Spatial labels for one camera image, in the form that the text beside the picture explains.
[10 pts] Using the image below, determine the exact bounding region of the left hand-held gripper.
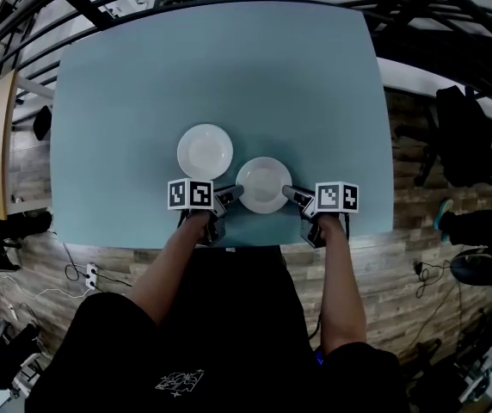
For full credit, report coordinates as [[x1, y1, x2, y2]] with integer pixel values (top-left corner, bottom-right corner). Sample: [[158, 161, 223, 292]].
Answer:
[[167, 178, 246, 247]]

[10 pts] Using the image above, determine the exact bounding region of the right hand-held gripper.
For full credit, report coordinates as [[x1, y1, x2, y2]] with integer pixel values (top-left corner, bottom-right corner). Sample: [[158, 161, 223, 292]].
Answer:
[[281, 181, 360, 249]]

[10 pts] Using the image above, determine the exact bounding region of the white plate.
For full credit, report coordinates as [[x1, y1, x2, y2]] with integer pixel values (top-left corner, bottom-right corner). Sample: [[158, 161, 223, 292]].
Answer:
[[176, 122, 235, 181], [235, 156, 293, 215]]

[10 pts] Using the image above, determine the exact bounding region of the person's left forearm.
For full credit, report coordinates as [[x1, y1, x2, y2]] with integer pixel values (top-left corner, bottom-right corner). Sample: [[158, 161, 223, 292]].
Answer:
[[125, 209, 212, 329]]

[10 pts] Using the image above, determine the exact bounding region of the person's right forearm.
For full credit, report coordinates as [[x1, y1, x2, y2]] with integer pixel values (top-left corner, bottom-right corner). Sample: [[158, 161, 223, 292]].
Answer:
[[317, 212, 368, 356]]

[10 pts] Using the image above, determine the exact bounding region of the person's black t-shirt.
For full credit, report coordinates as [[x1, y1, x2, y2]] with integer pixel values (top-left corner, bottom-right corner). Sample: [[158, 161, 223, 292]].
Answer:
[[24, 245, 410, 413]]

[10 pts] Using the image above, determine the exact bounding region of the white power strip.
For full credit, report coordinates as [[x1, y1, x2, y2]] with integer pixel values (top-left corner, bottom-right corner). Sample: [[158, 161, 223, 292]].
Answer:
[[85, 262, 100, 291]]

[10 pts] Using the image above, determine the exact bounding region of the black office chair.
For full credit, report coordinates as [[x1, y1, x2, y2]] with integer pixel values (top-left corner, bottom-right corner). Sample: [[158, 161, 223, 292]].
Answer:
[[394, 84, 492, 188]]

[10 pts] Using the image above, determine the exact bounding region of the black floor fan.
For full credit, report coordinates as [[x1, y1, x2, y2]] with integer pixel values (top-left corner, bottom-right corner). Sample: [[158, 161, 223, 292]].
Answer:
[[449, 247, 492, 295]]

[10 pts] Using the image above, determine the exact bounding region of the white bin with black liner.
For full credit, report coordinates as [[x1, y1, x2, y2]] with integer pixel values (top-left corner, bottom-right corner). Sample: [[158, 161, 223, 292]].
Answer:
[[33, 105, 53, 142]]

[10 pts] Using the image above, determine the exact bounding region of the black metal railing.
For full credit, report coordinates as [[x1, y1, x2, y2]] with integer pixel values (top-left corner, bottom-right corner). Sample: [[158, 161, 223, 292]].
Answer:
[[0, 0, 492, 115]]

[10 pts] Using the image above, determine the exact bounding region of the black floor cable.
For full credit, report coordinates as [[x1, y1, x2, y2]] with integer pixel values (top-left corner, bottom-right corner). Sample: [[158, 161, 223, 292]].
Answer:
[[63, 243, 134, 287]]

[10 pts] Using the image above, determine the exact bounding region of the white floor cable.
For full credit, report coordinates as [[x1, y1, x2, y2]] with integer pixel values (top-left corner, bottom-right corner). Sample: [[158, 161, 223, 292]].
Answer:
[[0, 271, 92, 300]]

